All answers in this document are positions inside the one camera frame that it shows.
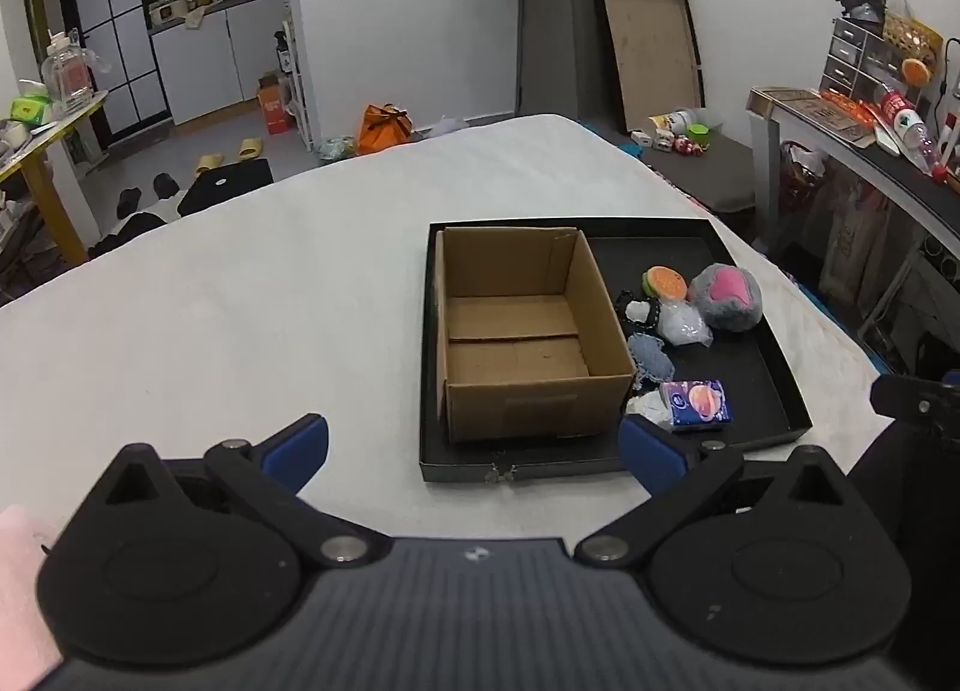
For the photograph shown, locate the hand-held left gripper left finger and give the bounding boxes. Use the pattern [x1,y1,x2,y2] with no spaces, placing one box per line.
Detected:
[101,413,392,569]

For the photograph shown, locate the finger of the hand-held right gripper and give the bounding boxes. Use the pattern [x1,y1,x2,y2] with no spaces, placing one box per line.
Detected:
[871,373,960,423]

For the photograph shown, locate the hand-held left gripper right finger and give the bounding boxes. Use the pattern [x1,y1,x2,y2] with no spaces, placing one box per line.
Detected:
[574,413,853,568]

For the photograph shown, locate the white tissue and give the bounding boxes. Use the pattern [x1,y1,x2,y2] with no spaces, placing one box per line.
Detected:
[624,391,676,433]

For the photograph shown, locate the blue tissue packet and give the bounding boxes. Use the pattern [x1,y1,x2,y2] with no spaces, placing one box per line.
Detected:
[660,379,730,431]

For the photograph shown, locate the blue denim cloth piece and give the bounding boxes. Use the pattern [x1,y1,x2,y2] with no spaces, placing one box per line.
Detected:
[626,332,674,388]

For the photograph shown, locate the black shallow tray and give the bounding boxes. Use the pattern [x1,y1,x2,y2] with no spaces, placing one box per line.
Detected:
[418,217,815,486]

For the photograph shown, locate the clear plastic bag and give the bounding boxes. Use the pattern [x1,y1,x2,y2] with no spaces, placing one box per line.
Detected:
[656,299,713,348]

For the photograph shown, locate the black lace item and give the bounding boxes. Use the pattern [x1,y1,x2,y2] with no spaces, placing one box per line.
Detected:
[615,289,662,339]

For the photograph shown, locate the brown cardboard box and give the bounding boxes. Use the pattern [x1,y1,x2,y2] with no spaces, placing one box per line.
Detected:
[433,226,638,446]

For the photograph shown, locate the orange burger plush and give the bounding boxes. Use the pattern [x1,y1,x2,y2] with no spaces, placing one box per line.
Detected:
[641,265,687,302]

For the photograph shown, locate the grey pink plush toy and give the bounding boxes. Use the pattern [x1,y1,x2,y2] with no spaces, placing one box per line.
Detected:
[688,263,766,330]

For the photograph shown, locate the black top desk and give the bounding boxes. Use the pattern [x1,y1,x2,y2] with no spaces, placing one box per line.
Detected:
[746,86,960,399]

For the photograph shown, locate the black flat case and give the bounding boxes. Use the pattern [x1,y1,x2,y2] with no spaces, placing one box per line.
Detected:
[178,158,275,218]

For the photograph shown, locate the red label plastic bottle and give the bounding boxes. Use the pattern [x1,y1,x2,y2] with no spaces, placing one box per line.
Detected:
[877,86,942,170]

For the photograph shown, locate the orange bag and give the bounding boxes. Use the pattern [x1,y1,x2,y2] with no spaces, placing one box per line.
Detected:
[356,103,413,155]

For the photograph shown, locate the orange carton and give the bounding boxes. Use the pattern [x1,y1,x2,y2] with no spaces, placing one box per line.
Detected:
[257,71,297,135]

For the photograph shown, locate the white plastic packaging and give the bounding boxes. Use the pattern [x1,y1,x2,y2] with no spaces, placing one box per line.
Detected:
[649,107,725,137]

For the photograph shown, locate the grey drawer organizer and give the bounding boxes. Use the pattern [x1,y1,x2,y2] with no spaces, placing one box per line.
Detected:
[821,16,890,95]

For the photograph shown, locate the white narrow rack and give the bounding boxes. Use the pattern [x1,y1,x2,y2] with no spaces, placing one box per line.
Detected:
[281,16,316,152]

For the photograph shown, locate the yellow woven basket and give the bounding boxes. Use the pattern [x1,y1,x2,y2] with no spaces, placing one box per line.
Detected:
[881,8,944,80]

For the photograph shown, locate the yellow table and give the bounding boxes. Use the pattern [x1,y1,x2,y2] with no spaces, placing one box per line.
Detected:
[0,91,110,266]

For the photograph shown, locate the white cabinet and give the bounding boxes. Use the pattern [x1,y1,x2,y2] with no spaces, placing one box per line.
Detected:
[150,0,293,125]

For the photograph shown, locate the black framed brown board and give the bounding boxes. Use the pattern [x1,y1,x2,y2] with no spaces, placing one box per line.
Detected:
[590,0,706,133]

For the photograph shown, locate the glass jar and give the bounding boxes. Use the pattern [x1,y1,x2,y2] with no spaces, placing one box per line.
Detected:
[41,29,95,114]

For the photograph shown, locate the black framed sliding door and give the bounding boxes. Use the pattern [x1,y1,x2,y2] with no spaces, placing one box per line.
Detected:
[52,0,177,137]

